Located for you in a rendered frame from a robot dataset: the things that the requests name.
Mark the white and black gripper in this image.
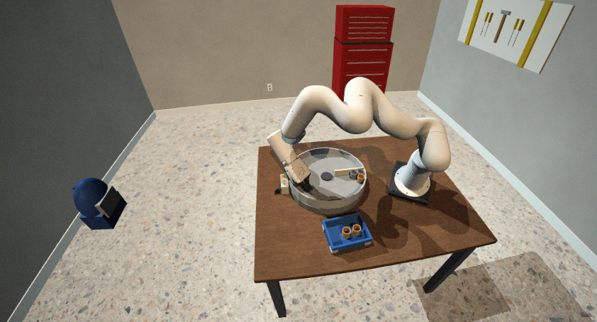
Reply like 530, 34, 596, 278
285, 157, 313, 192

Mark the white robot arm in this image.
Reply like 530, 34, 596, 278
267, 77, 451, 197

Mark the blue plastic crate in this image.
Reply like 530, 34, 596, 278
322, 212, 373, 254

